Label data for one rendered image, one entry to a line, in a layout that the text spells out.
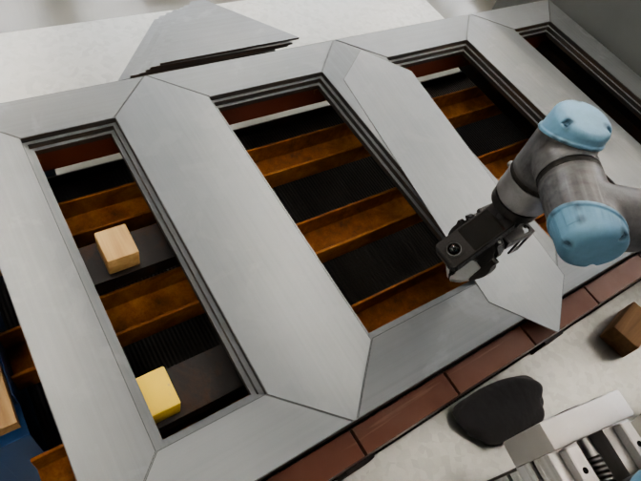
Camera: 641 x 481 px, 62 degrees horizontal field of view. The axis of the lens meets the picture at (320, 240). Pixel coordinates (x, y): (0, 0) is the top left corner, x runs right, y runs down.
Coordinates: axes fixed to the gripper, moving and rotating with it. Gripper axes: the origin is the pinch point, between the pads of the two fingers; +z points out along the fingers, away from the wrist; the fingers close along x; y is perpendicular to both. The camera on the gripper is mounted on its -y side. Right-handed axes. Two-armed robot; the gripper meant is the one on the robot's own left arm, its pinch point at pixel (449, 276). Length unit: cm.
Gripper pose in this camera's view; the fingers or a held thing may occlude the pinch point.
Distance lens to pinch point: 92.6
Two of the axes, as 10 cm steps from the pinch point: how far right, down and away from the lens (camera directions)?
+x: -5.2, -7.6, 3.9
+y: 8.3, -3.3, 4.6
